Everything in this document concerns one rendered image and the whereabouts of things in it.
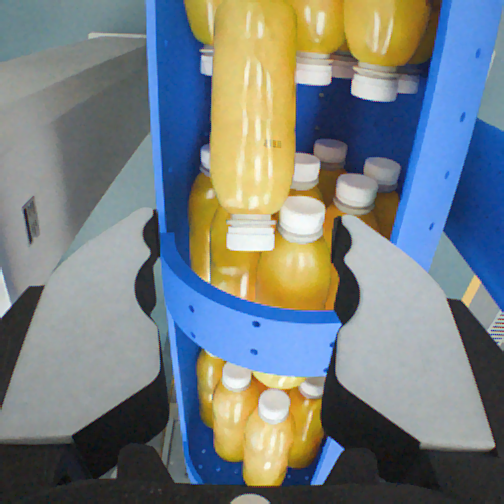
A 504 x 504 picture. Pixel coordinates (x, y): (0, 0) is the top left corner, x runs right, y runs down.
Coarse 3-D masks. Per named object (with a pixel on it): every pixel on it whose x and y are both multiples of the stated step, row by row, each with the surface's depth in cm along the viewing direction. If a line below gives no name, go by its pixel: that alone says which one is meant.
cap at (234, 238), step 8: (232, 232) 32; (240, 232) 31; (248, 232) 31; (256, 232) 31; (264, 232) 31; (272, 232) 32; (232, 240) 32; (240, 240) 31; (248, 240) 31; (256, 240) 31; (264, 240) 31; (272, 240) 32; (232, 248) 32; (240, 248) 31; (248, 248) 31; (256, 248) 31; (264, 248) 32; (272, 248) 32
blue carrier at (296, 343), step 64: (448, 0) 19; (192, 64) 39; (448, 64) 21; (192, 128) 43; (320, 128) 49; (384, 128) 44; (448, 128) 24; (448, 192) 28; (192, 320) 35; (256, 320) 31; (320, 320) 31; (192, 384) 63; (192, 448) 67; (320, 448) 68
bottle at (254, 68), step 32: (256, 0) 28; (224, 32) 29; (256, 32) 28; (288, 32) 29; (224, 64) 29; (256, 64) 28; (288, 64) 29; (224, 96) 29; (256, 96) 29; (288, 96) 30; (224, 128) 29; (256, 128) 29; (288, 128) 30; (224, 160) 30; (256, 160) 29; (288, 160) 30; (224, 192) 31; (256, 192) 30; (288, 192) 32; (256, 224) 31
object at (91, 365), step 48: (96, 240) 10; (144, 240) 10; (48, 288) 8; (96, 288) 8; (144, 288) 9; (48, 336) 7; (96, 336) 7; (144, 336) 7; (48, 384) 6; (96, 384) 6; (144, 384) 6; (0, 432) 5; (48, 432) 5; (96, 432) 6; (144, 432) 7
